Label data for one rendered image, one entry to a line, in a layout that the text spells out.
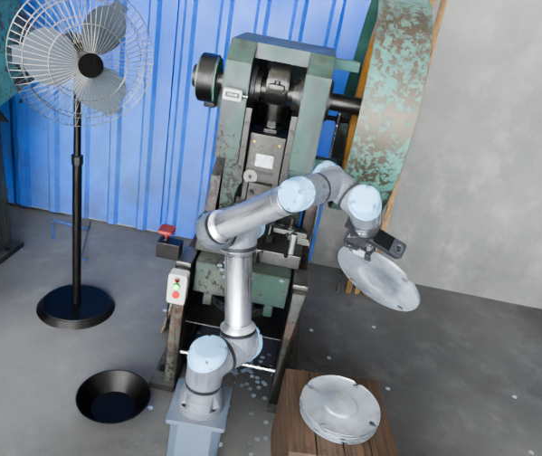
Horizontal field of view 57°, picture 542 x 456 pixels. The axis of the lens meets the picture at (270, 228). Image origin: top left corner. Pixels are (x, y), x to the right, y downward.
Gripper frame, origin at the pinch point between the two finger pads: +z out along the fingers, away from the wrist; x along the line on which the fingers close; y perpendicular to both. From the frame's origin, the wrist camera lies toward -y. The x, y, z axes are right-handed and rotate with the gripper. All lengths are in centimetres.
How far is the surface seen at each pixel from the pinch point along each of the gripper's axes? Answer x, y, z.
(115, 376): 68, 93, 72
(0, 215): 23, 219, 91
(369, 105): -43.0, 17.5, -9.6
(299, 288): 5, 29, 53
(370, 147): -34.3, 13.9, 0.2
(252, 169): -28, 61, 30
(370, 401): 33, -12, 59
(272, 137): -40, 56, 22
